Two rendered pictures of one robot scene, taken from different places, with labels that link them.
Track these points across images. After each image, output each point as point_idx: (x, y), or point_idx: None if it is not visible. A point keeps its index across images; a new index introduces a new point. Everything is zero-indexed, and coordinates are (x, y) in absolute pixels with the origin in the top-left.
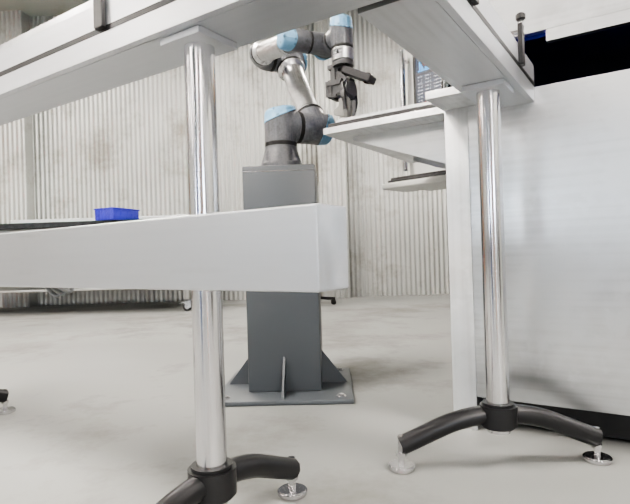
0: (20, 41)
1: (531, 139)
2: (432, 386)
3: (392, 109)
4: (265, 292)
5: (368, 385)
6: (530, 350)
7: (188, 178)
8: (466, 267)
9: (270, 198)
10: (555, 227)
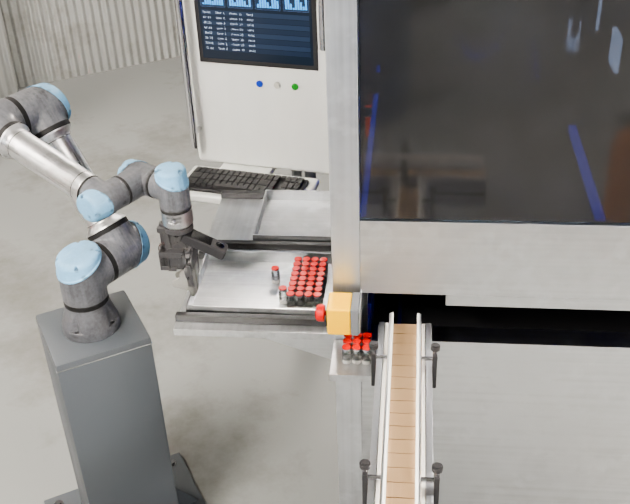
0: None
1: None
2: (288, 477)
3: (262, 309)
4: (109, 479)
5: (221, 494)
6: None
7: None
8: (356, 471)
9: (99, 389)
10: (441, 448)
